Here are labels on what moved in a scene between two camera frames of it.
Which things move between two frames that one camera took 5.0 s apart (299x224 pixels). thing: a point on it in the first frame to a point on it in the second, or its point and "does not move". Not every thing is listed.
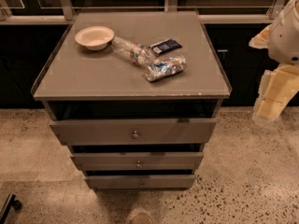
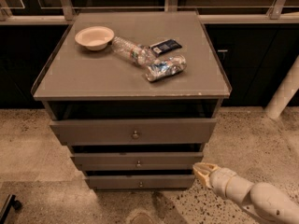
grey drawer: [137, 161] does not move
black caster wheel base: [10, 202] does not move
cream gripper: [286, 37] to [221, 180]
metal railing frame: [214, 4] does not move
